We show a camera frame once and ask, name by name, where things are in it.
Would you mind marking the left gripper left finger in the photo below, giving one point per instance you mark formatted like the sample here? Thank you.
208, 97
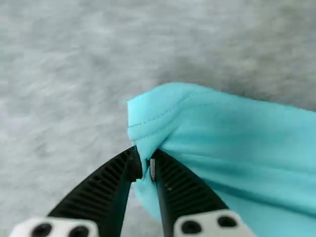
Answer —
103, 195

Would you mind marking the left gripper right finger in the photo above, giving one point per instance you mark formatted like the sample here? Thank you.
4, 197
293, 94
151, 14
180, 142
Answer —
182, 192

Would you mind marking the turquoise shirt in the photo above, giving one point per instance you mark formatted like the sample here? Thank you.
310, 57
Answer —
234, 148

